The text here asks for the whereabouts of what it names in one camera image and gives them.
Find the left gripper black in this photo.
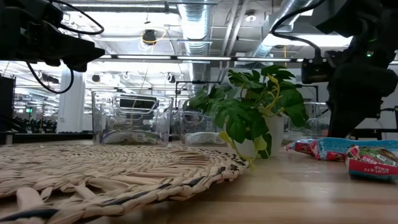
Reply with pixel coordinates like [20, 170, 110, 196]
[18, 0, 106, 73]

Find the black aluminium table frame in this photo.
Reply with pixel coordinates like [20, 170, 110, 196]
[0, 129, 398, 144]

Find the green granola bar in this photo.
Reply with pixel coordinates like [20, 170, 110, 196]
[345, 145, 398, 182]

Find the black overhead camera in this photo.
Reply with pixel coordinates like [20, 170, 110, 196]
[142, 29, 158, 47]

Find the green plant in white pot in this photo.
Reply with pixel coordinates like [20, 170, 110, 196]
[182, 64, 310, 172]

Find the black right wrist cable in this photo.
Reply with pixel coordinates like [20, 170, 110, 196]
[271, 0, 326, 62]

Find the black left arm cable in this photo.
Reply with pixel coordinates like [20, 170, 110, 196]
[25, 60, 75, 95]
[48, 0, 105, 35]

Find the white building column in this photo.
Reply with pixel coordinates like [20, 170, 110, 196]
[57, 67, 85, 134]

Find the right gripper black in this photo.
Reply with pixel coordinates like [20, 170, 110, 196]
[326, 58, 398, 139]

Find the silver ventilation duct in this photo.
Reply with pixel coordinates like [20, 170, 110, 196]
[248, 0, 315, 60]
[177, 0, 216, 94]

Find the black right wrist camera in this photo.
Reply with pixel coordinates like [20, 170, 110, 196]
[300, 50, 336, 85]

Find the black flat panel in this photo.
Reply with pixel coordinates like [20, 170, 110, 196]
[0, 75, 16, 133]

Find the long overhead light bar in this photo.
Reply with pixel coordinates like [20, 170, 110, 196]
[93, 54, 312, 63]

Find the round woven wicker tray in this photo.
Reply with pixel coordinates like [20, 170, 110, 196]
[0, 143, 249, 224]

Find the clear plastic bin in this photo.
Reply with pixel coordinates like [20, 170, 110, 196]
[177, 99, 229, 147]
[91, 90, 174, 147]
[281, 101, 331, 141]

